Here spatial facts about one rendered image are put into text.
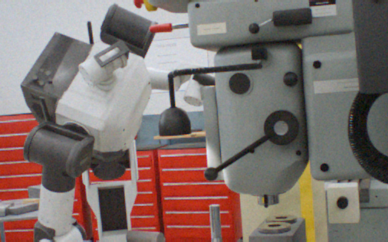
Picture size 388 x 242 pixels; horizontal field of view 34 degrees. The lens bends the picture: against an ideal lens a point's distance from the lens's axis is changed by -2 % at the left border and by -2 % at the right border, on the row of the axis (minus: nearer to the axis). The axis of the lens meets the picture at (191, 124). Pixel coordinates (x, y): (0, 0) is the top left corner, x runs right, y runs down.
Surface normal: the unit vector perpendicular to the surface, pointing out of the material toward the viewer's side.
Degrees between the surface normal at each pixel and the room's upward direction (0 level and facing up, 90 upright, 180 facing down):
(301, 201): 90
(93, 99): 58
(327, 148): 90
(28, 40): 90
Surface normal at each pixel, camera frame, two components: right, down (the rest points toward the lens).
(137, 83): 0.69, -0.10
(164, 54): -0.22, 0.07
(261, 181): -0.14, 0.59
